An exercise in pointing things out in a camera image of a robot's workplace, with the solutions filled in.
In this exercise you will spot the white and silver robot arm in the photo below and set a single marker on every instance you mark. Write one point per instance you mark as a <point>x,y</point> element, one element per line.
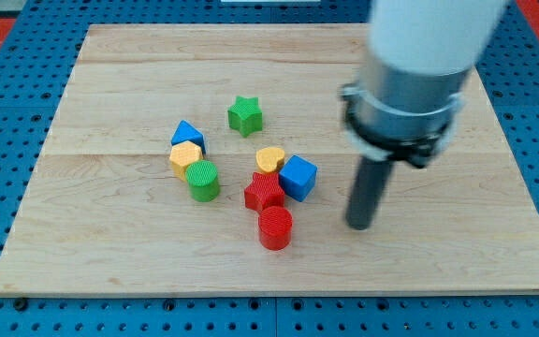
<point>404,102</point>

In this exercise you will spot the blue cube block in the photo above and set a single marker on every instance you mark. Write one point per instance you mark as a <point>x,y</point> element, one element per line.
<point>297,177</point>

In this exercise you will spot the yellow hexagon block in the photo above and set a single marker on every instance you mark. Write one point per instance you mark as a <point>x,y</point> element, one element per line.
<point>182,155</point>

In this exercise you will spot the yellow heart block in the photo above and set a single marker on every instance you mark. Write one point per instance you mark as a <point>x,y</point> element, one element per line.
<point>270,159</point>

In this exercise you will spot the red star block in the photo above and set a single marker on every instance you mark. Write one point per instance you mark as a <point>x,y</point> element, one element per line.
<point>264,191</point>

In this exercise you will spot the red cylinder block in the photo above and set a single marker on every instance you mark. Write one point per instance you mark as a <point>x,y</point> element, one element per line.
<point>275,227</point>

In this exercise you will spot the green star block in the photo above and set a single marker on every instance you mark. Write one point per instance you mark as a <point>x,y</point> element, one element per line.
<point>245,115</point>

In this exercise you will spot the green cylinder block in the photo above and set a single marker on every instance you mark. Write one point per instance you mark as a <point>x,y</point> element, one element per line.
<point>203,182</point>

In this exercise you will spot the light wooden board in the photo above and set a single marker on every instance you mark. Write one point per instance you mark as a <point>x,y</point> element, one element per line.
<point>104,216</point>

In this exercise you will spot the blue triangle block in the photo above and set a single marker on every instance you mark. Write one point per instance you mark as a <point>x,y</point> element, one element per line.
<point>186,132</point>

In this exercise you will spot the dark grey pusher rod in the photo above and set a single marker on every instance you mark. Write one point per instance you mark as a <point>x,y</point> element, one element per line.
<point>366,193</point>

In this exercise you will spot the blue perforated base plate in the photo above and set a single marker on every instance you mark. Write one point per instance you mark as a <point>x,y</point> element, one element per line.
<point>37,54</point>

